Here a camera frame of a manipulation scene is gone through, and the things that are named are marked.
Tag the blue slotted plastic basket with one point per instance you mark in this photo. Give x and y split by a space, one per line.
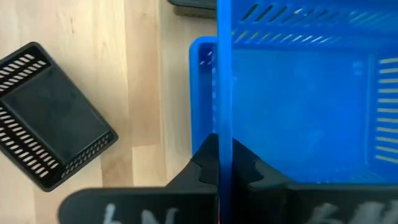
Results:
295 109
200 93

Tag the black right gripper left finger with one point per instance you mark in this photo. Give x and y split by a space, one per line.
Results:
140 205

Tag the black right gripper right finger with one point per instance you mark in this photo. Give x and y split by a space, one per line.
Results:
311 205

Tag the black slotted plastic basket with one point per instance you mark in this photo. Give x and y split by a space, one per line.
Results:
53 118
192 3

